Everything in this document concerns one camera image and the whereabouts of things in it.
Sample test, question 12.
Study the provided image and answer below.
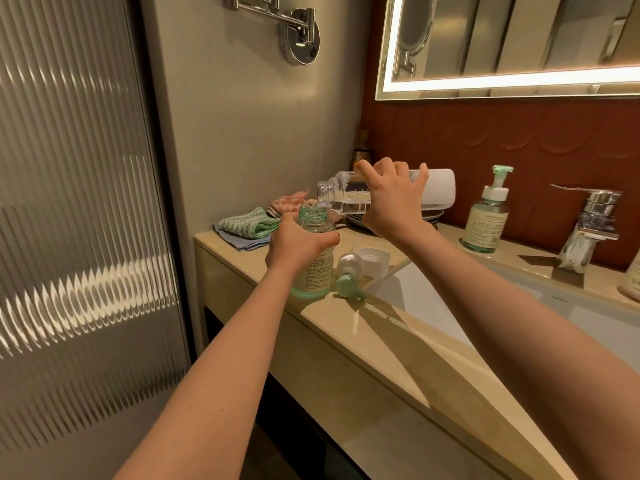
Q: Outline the white plastic soap dish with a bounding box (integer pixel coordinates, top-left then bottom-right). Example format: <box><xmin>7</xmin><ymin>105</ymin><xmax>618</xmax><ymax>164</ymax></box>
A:
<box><xmin>356</xmin><ymin>247</ymin><xmax>392</xmax><ymax>281</ymax></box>

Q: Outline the pale labelled bottle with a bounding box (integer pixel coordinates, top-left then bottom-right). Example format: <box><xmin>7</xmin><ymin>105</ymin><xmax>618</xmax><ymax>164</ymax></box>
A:
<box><xmin>617</xmin><ymin>249</ymin><xmax>640</xmax><ymax>302</ymax></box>

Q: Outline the person's right forearm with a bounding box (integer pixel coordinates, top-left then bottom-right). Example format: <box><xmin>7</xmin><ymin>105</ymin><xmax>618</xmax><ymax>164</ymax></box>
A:
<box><xmin>395</xmin><ymin>228</ymin><xmax>640</xmax><ymax>480</ymax></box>

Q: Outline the small amber bottle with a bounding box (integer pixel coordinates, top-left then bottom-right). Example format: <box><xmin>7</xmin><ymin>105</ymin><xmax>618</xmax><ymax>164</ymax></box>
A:
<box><xmin>352</xmin><ymin>130</ymin><xmax>374</xmax><ymax>172</ymax></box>

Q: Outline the green pump head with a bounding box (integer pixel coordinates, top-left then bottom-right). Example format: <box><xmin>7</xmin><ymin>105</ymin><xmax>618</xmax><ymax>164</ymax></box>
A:
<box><xmin>335</xmin><ymin>252</ymin><xmax>369</xmax><ymax>301</ymax></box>

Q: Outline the pink checkered cloth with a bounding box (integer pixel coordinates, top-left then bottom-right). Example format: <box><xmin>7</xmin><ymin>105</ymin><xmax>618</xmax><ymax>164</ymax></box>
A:
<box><xmin>269</xmin><ymin>190</ymin><xmax>317</xmax><ymax>218</ymax></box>

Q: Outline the beige vanity cabinet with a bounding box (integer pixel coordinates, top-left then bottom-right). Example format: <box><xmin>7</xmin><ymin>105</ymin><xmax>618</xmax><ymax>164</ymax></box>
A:
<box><xmin>193</xmin><ymin>230</ymin><xmax>566</xmax><ymax>480</ymax></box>

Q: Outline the ribbed glass door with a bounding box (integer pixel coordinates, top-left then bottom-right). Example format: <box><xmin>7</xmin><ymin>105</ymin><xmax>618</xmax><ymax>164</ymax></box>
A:
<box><xmin>0</xmin><ymin>0</ymin><xmax>195</xmax><ymax>480</ymax></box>

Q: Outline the blue cloth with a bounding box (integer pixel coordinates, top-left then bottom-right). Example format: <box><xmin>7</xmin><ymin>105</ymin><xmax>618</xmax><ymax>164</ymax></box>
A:
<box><xmin>216</xmin><ymin>229</ymin><xmax>275</xmax><ymax>252</ymax></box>

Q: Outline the chrome sink faucet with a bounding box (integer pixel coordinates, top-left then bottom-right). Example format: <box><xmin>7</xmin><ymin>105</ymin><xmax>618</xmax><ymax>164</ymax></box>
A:
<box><xmin>549</xmin><ymin>184</ymin><xmax>624</xmax><ymax>275</ymax></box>

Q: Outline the person's left hand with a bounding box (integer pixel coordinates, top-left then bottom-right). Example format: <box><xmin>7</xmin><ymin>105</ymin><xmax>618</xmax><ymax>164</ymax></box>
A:
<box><xmin>265</xmin><ymin>212</ymin><xmax>341</xmax><ymax>278</ymax></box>

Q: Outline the person's right hand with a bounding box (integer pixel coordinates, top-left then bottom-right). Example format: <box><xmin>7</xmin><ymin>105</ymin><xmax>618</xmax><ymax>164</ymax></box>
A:
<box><xmin>354</xmin><ymin>157</ymin><xmax>431</xmax><ymax>246</ymax></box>

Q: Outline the green checkered cloth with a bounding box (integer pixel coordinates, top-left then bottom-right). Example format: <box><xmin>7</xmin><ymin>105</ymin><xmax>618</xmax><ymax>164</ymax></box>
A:
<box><xmin>213</xmin><ymin>207</ymin><xmax>282</xmax><ymax>240</ymax></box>

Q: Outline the lit wall mirror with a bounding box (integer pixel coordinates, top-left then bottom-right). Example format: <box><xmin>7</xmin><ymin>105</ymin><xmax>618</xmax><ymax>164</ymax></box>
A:
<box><xmin>374</xmin><ymin>0</ymin><xmax>640</xmax><ymax>102</ymax></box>

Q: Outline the green pump soap bottle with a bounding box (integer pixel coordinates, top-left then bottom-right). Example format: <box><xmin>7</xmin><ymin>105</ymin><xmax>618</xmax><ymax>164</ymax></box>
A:
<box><xmin>460</xmin><ymin>165</ymin><xmax>515</xmax><ymax>254</ymax></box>

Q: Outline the clear white-labelled refill bottle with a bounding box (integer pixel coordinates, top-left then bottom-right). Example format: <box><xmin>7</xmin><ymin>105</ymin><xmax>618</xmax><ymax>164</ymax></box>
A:
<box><xmin>316</xmin><ymin>168</ymin><xmax>457</xmax><ymax>216</ymax></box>

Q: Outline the person's left forearm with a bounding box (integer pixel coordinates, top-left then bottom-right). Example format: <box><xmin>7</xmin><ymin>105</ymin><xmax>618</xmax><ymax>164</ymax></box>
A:
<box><xmin>113</xmin><ymin>265</ymin><xmax>301</xmax><ymax>480</ymax></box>

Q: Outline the white sink basin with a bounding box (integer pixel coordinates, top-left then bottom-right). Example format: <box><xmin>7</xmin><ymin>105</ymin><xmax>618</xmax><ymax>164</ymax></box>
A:
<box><xmin>365</xmin><ymin>259</ymin><xmax>640</xmax><ymax>374</ymax></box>

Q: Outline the dark round tray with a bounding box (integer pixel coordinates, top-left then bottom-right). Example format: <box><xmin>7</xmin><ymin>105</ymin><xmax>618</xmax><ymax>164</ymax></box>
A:
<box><xmin>344</xmin><ymin>209</ymin><xmax>445</xmax><ymax>233</ymax></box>

